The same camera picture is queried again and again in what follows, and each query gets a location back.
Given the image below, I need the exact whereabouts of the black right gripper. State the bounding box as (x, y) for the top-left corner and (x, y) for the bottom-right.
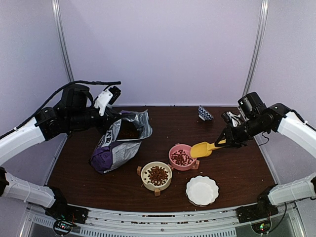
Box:
(215, 115), (269, 148)

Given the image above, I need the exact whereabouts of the yellow plastic scoop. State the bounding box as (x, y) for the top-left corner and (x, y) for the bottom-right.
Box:
(190, 142), (222, 158)

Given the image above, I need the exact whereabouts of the purple pet food bag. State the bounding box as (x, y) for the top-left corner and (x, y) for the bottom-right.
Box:
(89, 110), (153, 174)

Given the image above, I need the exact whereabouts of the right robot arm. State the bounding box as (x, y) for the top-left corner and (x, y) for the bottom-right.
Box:
(215, 92), (316, 218)

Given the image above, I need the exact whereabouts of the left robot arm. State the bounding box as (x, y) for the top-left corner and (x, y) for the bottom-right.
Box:
(0, 80), (121, 219)

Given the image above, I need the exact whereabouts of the cream pet bowl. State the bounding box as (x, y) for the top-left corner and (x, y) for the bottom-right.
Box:
(140, 161), (172, 191)

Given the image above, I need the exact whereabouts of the blue white patterned bowl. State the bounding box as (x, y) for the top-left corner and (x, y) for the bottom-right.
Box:
(198, 106), (213, 121)

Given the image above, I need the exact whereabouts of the kibble in pink bowl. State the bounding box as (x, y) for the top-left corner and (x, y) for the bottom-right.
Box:
(171, 149), (194, 166)

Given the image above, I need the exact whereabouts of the white scalloped dish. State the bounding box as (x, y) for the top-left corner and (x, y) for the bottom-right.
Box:
(185, 175), (219, 206)

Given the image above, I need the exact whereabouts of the kibble in cream bowl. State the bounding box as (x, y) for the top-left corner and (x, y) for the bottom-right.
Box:
(144, 166), (168, 186)

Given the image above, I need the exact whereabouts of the wooden stand under cream bowl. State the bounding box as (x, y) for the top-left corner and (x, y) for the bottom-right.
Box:
(137, 165), (172, 197)

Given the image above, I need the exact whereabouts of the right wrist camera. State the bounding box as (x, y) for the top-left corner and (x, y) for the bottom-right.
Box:
(221, 111), (243, 127)

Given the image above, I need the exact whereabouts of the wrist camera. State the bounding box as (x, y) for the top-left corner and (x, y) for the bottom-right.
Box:
(221, 111), (243, 127)
(93, 86), (121, 116)

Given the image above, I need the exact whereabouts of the aluminium corner post right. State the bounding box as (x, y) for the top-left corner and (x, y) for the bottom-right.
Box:
(242, 0), (269, 96)

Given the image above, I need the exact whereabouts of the aluminium corner post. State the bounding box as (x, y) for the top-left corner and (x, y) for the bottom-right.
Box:
(242, 0), (269, 96)
(51, 0), (74, 82)

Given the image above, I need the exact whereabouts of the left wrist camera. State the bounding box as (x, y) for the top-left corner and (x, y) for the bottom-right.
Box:
(93, 86), (121, 116)

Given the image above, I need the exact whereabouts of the aluminium front rail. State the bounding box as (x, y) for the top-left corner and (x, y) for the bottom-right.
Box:
(24, 195), (299, 237)

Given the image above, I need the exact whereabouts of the aluminium corner post left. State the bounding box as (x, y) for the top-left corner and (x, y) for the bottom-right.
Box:
(51, 0), (74, 82)

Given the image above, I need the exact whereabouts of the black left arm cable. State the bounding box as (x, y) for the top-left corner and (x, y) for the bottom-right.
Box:
(14, 80), (121, 129)

